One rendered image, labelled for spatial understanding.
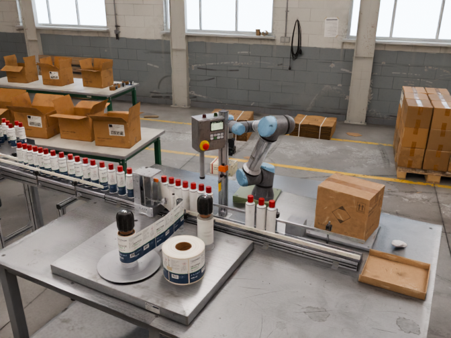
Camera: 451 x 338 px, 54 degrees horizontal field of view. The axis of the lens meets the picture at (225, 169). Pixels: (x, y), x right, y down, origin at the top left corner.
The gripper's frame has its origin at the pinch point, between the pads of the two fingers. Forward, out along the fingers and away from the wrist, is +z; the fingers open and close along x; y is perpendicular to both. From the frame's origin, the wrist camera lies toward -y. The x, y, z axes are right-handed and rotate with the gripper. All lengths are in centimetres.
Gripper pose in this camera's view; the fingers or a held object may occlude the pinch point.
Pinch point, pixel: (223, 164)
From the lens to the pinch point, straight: 308.2
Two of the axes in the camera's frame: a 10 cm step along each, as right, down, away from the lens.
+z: -0.2, 9.2, 3.9
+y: 9.5, 1.5, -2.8
